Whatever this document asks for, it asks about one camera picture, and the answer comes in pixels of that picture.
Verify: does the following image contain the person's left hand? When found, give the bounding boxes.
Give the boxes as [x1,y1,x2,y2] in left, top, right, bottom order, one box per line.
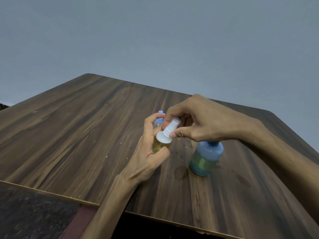
[119,112,171,185]

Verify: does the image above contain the person's right hand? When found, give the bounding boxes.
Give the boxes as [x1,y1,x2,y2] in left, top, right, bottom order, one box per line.
[162,94,266,143]

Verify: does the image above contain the clear small bottle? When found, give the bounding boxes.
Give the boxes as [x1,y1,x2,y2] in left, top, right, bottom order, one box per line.
[152,131,173,155]

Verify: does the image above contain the blue green pump bottle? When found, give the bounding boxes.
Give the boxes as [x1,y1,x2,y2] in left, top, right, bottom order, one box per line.
[189,140,224,177]

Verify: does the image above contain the white spray cap with tube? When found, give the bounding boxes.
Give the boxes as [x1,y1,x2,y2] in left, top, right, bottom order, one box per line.
[162,117,182,139]

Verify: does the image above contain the blue-capped small spray bottle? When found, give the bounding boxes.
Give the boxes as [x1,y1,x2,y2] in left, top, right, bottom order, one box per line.
[153,111,165,129]

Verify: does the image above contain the person's right forearm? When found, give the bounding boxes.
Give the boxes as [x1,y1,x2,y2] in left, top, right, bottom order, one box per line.
[240,120,319,226]

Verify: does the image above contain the person's left forearm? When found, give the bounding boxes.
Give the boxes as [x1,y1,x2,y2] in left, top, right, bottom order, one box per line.
[79,174,140,239]

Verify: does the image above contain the maroon table leg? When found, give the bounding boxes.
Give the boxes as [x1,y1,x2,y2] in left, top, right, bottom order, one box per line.
[61,203,99,239]

